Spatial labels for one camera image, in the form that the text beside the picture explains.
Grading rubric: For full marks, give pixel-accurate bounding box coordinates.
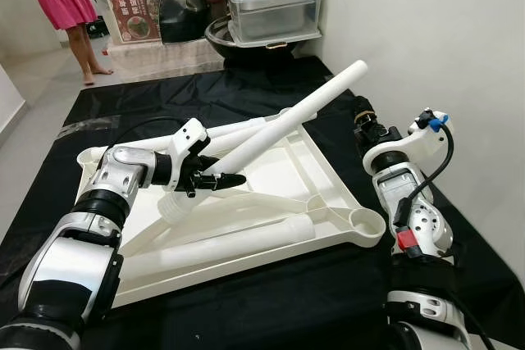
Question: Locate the white plastic children table top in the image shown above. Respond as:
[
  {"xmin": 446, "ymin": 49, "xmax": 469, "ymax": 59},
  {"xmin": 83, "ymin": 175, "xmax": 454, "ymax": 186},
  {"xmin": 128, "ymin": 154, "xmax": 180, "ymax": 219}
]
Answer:
[{"xmin": 76, "ymin": 111, "xmax": 387, "ymax": 311}]

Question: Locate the beige patterned cloth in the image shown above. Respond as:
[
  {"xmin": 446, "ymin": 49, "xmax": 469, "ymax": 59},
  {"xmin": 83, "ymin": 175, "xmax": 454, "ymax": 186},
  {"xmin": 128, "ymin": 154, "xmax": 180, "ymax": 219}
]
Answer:
[{"xmin": 105, "ymin": 37, "xmax": 224, "ymax": 74}]

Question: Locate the black wok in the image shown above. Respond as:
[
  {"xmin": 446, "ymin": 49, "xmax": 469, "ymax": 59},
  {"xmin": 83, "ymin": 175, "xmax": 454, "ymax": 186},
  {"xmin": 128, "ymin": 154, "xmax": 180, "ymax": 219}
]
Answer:
[{"xmin": 204, "ymin": 16, "xmax": 319, "ymax": 70}]

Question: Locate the clear plastic storage container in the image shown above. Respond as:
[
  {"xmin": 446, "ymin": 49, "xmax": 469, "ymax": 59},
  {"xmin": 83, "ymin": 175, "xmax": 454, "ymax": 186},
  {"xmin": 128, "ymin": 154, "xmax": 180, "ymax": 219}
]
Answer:
[{"xmin": 225, "ymin": 0, "xmax": 327, "ymax": 47}]

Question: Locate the black tablecloth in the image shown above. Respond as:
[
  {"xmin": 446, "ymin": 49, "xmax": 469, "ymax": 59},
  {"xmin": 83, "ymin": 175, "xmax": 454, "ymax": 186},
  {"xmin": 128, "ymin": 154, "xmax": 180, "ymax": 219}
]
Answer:
[{"xmin": 0, "ymin": 55, "xmax": 525, "ymax": 350}]

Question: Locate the red printed carton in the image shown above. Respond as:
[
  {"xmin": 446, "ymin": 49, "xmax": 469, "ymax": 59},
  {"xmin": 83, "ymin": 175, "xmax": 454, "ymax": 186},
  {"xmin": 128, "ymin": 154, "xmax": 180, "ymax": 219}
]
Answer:
[{"xmin": 104, "ymin": 0, "xmax": 164, "ymax": 44}]

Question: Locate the black plastic bag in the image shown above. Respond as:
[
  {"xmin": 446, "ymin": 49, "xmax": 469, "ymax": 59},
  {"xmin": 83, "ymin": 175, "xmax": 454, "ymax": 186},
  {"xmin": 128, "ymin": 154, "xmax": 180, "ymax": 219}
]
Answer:
[{"xmin": 159, "ymin": 0, "xmax": 228, "ymax": 46}]

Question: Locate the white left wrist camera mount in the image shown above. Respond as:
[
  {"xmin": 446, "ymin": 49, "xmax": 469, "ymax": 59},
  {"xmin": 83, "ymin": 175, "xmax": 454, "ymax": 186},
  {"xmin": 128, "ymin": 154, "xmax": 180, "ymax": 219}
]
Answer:
[{"xmin": 162, "ymin": 117, "xmax": 211, "ymax": 197}]

